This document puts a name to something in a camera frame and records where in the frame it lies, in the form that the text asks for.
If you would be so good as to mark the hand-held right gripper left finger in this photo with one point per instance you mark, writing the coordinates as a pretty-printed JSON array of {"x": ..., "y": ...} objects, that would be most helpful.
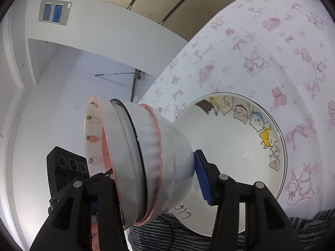
[{"x": 107, "y": 193}]

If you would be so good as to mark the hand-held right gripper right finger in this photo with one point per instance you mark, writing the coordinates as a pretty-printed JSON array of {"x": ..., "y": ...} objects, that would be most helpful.
[{"x": 202, "y": 180}]

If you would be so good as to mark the strawberry print bowl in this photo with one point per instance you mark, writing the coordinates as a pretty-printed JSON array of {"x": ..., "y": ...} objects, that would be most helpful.
[
  {"x": 94, "y": 138},
  {"x": 175, "y": 157}
]

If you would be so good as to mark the white cartoon print plate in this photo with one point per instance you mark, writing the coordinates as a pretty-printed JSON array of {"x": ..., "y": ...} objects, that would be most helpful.
[{"x": 235, "y": 146}]

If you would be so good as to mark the white ribbed bowl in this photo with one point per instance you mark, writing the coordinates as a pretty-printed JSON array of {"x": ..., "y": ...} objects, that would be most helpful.
[{"x": 146, "y": 141}]

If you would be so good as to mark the grey striped clothing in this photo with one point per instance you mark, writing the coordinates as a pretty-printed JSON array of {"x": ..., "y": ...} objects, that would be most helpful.
[{"x": 301, "y": 230}]

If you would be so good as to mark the grey electrical panel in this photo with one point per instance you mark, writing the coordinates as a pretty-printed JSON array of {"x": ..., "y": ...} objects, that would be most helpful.
[{"x": 55, "y": 12}]

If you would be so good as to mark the pink printed tablecloth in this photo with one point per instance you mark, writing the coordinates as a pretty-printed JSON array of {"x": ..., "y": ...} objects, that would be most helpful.
[{"x": 288, "y": 31}]

